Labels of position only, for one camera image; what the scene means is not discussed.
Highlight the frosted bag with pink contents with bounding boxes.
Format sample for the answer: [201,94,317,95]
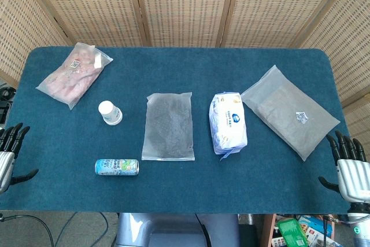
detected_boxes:
[35,42,114,110]

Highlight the black equipment pile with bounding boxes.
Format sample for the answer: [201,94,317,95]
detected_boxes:
[0,83,17,123]

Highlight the frosted bag with grey contents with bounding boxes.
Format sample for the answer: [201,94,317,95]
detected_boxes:
[240,64,341,161]

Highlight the woven bamboo folding screen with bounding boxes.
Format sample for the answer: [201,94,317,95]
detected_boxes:
[0,0,370,146]

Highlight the silver-blue robot torso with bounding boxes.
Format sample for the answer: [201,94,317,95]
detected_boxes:
[115,213,241,247]

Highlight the blue box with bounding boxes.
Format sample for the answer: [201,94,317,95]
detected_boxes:
[297,215,333,238]

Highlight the dark floor cable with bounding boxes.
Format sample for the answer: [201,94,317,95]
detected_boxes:
[54,211,110,247]

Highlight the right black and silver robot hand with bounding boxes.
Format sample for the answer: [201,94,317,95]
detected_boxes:
[317,130,370,204]

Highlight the light blue drink can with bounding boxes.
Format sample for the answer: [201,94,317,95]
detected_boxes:
[94,158,140,177]

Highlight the white and blue tissue pack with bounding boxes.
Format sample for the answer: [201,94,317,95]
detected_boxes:
[208,91,249,161]

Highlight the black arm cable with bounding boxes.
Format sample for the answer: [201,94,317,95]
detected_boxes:
[322,214,352,245]
[0,213,56,247]

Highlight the green box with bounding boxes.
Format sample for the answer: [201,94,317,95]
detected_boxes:
[276,218,309,247]

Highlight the blue felt table mat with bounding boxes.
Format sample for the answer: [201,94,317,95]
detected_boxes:
[0,46,365,215]

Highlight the wooden crate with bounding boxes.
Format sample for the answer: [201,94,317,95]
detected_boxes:
[261,213,338,247]

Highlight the frosted bag with dark contents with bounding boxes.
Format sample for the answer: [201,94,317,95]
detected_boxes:
[141,91,196,161]

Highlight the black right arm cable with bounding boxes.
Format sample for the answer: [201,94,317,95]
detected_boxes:
[322,214,352,245]

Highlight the printed cardboard box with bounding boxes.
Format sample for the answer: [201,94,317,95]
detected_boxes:
[306,229,345,247]

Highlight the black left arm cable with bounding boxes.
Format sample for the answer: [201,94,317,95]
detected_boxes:
[0,213,56,247]

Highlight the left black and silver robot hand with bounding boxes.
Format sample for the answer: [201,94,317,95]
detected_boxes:
[0,122,39,194]

